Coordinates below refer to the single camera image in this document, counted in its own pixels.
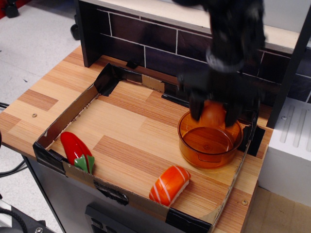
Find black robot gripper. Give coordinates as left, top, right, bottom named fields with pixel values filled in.
left=177, top=49, right=262, bottom=126

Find orange toy carrot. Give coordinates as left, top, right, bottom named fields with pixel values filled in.
left=200, top=100, right=226, bottom=129

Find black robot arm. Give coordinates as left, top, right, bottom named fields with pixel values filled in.
left=176, top=0, right=265, bottom=126

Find transparent orange plastic pot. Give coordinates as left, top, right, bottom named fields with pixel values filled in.
left=178, top=112, right=243, bottom=168

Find cardboard fence with black tape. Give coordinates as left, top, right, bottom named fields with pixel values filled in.
left=34, top=64, right=257, bottom=233

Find dark tile backsplash panel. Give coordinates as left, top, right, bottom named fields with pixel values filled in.
left=74, top=0, right=311, bottom=126

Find toy salmon nigiri sushi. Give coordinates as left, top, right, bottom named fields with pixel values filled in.
left=149, top=165, right=191, bottom=207

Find white ribbed sink unit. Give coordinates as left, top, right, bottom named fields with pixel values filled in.
left=259, top=98, right=311, bottom=206

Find red toy chili pepper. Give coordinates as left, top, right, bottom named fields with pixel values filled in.
left=60, top=132, right=95, bottom=174

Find black stand base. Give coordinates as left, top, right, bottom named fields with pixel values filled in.
left=0, top=0, right=19, bottom=18

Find black cables at left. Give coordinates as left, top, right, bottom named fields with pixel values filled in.
left=0, top=102, right=27, bottom=178

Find black metal bracket corner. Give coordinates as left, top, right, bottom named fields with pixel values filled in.
left=0, top=196, right=53, bottom=233

